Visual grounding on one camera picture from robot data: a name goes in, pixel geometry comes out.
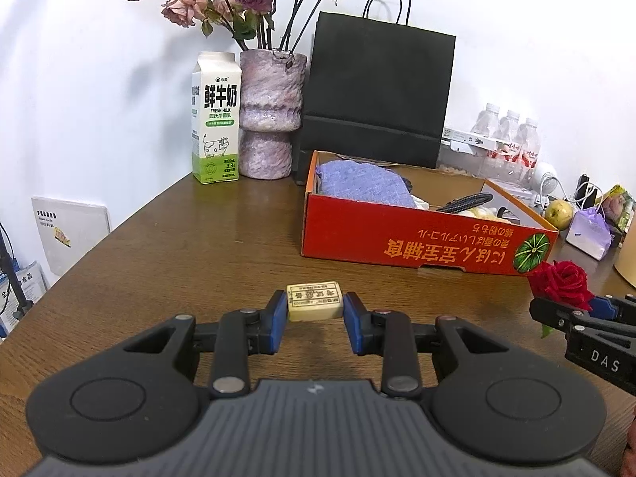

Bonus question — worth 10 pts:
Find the white board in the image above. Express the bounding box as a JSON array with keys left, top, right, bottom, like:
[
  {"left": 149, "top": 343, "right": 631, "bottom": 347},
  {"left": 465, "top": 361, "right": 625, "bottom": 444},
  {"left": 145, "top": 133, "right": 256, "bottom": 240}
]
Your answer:
[{"left": 31, "top": 196, "right": 111, "bottom": 276}]

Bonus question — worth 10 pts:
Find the dried pink roses bouquet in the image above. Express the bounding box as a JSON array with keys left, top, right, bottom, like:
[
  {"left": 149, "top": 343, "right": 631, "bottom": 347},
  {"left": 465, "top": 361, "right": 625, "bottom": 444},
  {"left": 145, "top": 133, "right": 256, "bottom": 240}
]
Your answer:
[{"left": 123, "top": 0, "right": 355, "bottom": 55}]

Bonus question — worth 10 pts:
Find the purple tissue pack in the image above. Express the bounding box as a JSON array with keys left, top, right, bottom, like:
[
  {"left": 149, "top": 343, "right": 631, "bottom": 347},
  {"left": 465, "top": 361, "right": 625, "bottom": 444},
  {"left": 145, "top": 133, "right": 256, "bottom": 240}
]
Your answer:
[{"left": 565, "top": 209, "right": 613, "bottom": 260}]

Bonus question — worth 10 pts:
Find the yellow apple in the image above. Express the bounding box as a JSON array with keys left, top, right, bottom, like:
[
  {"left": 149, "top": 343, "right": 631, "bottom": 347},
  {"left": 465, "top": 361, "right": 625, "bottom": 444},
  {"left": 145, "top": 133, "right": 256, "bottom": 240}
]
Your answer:
[{"left": 545, "top": 199, "right": 574, "bottom": 231}]

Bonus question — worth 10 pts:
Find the colourful snack packet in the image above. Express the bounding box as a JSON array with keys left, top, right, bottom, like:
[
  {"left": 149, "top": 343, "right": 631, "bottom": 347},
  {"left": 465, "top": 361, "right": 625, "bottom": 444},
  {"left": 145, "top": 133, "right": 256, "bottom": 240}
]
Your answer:
[{"left": 599, "top": 185, "right": 636, "bottom": 233}]

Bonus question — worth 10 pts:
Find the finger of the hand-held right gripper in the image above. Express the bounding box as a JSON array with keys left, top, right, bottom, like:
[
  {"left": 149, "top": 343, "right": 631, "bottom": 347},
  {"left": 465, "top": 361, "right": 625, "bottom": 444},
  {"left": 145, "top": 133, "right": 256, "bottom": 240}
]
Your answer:
[
  {"left": 529, "top": 297, "right": 597, "bottom": 334},
  {"left": 591, "top": 294, "right": 636, "bottom": 321}
]

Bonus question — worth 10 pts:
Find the white round device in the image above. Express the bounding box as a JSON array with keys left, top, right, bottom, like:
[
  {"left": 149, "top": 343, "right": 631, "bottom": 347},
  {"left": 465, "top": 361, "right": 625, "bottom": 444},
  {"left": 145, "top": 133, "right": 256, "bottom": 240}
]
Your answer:
[{"left": 531, "top": 161, "right": 557, "bottom": 194}]

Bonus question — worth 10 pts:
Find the flat white carton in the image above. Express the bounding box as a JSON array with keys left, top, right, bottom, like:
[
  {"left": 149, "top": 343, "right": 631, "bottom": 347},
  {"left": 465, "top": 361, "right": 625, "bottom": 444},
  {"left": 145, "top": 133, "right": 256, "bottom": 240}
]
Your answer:
[{"left": 444, "top": 128, "right": 498, "bottom": 150}]

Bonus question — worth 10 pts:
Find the yellowish rectangular eraser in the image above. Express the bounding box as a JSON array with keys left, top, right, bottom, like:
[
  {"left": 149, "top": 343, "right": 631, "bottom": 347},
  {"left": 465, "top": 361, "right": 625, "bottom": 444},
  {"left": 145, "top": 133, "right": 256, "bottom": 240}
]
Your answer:
[{"left": 287, "top": 281, "right": 345, "bottom": 322}]

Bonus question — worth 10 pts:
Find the pink speckled vase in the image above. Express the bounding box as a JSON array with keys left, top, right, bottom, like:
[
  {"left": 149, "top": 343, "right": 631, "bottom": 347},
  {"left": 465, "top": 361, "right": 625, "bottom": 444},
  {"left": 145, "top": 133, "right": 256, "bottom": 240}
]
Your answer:
[{"left": 238, "top": 48, "right": 308, "bottom": 180}]

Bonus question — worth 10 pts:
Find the black paper bag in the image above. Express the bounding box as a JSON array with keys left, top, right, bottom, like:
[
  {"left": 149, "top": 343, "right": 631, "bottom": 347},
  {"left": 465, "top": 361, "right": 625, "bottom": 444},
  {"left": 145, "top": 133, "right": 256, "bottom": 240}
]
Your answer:
[{"left": 293, "top": 0, "right": 456, "bottom": 186}]

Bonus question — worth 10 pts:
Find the blue purple cloth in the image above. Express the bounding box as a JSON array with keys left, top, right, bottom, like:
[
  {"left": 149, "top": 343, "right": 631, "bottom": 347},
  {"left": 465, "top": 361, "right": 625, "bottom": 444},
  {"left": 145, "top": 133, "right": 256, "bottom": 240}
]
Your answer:
[{"left": 315, "top": 159, "right": 415, "bottom": 208}]

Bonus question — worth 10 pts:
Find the red rose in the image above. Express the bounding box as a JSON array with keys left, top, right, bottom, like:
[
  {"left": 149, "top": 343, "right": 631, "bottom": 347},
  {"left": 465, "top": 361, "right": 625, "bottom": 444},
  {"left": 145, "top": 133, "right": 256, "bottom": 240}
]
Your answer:
[{"left": 527, "top": 260, "right": 594, "bottom": 339}]

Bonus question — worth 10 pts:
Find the clear water bottle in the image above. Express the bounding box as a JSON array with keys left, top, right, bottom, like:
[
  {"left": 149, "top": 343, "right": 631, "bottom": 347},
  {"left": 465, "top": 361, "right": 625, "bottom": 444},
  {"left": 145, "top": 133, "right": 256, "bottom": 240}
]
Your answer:
[
  {"left": 474, "top": 103, "right": 500, "bottom": 138},
  {"left": 498, "top": 109, "right": 521, "bottom": 152},
  {"left": 514, "top": 118, "right": 541, "bottom": 182}
]

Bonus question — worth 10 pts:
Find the white green milk carton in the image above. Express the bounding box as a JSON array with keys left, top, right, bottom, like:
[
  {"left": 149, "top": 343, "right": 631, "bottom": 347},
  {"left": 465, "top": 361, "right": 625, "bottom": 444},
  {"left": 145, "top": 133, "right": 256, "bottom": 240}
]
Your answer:
[{"left": 191, "top": 52, "right": 242, "bottom": 184}]

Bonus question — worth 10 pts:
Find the clear container of grains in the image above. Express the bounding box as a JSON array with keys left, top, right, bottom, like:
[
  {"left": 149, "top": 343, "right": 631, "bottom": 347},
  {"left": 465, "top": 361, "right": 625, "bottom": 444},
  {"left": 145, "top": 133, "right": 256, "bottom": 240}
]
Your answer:
[{"left": 437, "top": 142, "right": 485, "bottom": 178}]

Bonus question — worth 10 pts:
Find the white cable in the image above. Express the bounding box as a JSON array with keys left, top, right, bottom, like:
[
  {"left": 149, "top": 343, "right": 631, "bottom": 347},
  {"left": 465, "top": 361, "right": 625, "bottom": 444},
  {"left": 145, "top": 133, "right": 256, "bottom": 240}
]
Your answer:
[{"left": 556, "top": 184, "right": 604, "bottom": 209}]

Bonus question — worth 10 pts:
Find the yellow white plush toy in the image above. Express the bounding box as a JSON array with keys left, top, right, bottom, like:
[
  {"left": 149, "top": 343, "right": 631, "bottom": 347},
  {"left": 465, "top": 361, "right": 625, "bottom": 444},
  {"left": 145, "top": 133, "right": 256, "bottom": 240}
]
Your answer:
[{"left": 457, "top": 206, "right": 512, "bottom": 225}]

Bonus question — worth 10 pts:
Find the black cable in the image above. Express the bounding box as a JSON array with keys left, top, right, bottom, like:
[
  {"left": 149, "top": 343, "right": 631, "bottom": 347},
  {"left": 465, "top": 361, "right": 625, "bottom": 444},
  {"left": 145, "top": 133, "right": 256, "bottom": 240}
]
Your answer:
[{"left": 437, "top": 193, "right": 495, "bottom": 213}]

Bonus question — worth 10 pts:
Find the red cardboard box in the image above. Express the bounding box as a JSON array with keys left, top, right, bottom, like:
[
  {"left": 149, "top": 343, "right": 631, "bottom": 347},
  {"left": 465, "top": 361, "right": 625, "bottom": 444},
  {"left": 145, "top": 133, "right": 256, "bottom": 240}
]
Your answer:
[{"left": 301, "top": 150, "right": 560, "bottom": 275}]

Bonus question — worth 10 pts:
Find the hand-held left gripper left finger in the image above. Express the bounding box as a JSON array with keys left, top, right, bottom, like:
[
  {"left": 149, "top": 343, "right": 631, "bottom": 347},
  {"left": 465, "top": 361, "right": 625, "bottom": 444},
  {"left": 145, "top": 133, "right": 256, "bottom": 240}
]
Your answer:
[{"left": 122, "top": 289, "right": 290, "bottom": 399}]

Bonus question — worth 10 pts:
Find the grey tin box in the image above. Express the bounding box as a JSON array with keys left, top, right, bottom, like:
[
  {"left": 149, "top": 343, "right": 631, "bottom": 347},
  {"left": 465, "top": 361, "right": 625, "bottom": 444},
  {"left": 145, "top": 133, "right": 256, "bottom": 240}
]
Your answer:
[{"left": 497, "top": 181, "right": 537, "bottom": 204}]

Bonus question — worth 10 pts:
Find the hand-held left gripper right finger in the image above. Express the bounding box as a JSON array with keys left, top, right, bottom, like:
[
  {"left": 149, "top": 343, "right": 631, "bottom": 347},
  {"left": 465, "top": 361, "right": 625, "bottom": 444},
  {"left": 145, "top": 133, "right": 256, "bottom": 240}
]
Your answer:
[{"left": 343, "top": 292, "right": 515, "bottom": 399}]

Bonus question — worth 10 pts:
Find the white blue food packet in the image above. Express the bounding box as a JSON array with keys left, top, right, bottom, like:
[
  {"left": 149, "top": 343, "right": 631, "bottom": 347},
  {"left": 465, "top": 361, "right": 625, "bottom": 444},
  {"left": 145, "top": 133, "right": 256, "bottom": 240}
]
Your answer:
[{"left": 0, "top": 260, "right": 48, "bottom": 334}]

